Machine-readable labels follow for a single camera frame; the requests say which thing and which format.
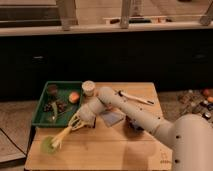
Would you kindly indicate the green plastic cup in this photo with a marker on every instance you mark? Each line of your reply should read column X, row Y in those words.
column 46, row 146

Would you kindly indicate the peach toy fruit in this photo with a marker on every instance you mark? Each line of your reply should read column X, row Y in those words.
column 74, row 97

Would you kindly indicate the green spoon in tray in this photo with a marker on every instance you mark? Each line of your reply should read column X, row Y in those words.
column 53, row 118

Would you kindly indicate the white cylindrical container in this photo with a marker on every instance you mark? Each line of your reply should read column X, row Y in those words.
column 88, row 88

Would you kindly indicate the light blue sponge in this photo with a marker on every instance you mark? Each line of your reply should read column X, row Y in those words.
column 111, row 118

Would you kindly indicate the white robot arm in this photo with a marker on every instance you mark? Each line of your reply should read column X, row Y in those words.
column 190, row 137

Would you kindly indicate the yellow banana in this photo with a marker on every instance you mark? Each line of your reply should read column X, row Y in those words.
column 57, row 140

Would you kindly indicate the green plastic tray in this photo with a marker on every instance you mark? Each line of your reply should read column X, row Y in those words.
column 41, row 118

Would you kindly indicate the dark cup in tray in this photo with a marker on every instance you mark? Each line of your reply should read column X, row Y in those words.
column 52, row 90

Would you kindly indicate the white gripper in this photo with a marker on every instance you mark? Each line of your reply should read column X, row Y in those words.
column 86, row 115

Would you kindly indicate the dark grapes toy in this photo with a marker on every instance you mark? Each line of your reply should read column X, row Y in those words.
column 60, row 106

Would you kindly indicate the dark brown bowl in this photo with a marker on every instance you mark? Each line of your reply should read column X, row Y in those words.
column 133, row 125

